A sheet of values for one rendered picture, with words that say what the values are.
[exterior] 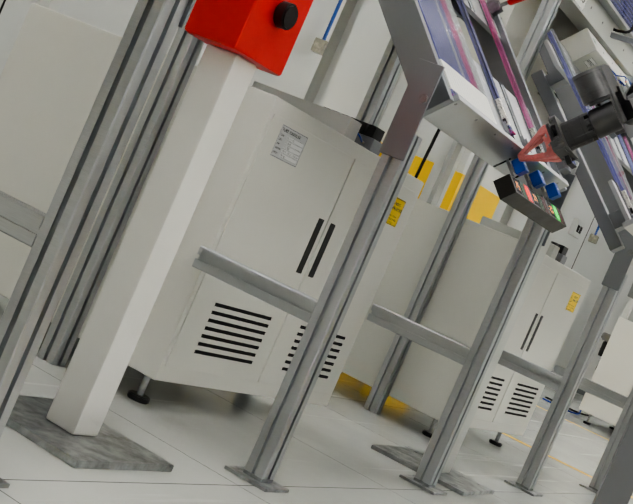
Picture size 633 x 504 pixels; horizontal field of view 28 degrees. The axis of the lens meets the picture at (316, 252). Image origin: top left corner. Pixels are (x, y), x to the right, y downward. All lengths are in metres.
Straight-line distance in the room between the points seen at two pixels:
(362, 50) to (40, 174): 3.33
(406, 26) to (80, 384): 0.83
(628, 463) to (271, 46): 1.09
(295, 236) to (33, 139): 0.56
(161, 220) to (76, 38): 0.81
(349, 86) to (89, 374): 3.95
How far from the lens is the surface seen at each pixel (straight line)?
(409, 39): 2.19
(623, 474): 2.47
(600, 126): 2.40
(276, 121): 2.29
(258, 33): 1.84
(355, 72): 5.71
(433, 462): 2.79
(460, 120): 2.22
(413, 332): 2.84
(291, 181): 2.40
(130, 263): 1.87
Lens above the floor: 0.45
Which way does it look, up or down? 1 degrees down
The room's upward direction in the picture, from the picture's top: 24 degrees clockwise
